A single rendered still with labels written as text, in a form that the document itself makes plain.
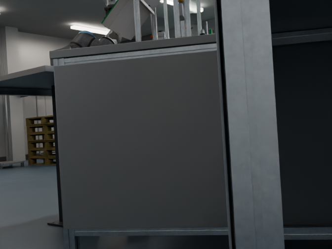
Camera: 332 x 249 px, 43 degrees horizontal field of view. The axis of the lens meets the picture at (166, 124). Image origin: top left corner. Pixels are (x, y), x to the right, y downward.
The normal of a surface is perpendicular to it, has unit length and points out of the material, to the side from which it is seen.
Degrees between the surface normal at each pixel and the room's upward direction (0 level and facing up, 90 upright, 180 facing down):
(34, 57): 90
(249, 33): 90
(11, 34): 90
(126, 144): 90
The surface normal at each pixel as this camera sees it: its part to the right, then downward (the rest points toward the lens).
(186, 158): -0.21, 0.00
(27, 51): 0.77, -0.05
